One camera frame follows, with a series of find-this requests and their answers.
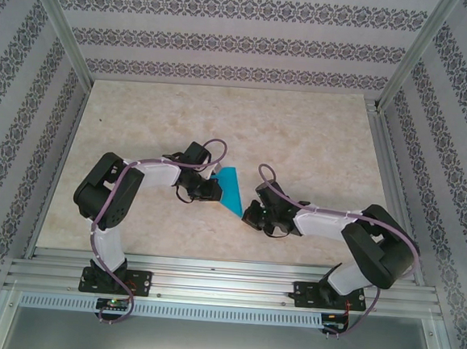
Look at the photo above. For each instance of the blue paper sheet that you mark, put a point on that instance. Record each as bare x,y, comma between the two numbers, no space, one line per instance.
232,190

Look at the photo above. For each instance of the aluminium frame post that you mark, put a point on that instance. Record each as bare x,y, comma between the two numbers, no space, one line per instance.
63,27
417,55

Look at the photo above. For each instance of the grey sheet metal panel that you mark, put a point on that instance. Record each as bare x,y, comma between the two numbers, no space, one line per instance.
220,343

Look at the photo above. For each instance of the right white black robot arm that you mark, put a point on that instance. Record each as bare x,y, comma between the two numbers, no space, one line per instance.
326,226

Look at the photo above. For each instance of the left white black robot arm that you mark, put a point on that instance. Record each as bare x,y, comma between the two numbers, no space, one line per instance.
108,249

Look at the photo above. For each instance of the aluminium mounting rail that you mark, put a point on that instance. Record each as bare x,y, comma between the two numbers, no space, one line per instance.
217,282

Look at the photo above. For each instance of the small circuit board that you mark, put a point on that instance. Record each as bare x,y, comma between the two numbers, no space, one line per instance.
333,321
114,304

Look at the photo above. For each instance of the aluminium side rail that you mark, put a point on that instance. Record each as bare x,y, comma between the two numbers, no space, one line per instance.
392,187
58,169

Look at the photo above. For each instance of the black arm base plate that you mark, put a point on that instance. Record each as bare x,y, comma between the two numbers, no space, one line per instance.
144,282
303,293

